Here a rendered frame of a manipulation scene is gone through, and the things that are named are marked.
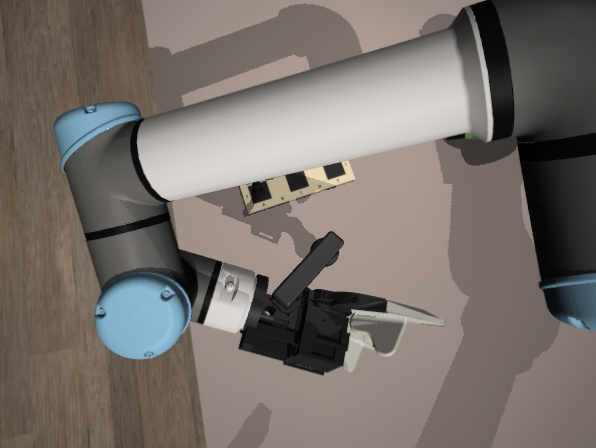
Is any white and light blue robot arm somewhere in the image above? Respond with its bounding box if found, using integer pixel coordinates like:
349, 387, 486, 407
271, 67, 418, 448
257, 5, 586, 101
54, 0, 596, 359

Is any chessboard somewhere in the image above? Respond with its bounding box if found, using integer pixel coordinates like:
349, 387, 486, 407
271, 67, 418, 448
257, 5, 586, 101
240, 161, 355, 214

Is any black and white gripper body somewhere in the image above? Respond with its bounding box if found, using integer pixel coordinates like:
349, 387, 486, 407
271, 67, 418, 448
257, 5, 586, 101
238, 274, 352, 375

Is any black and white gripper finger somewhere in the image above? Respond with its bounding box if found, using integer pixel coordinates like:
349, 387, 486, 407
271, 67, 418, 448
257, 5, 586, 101
323, 291, 444, 356
343, 322, 375, 372

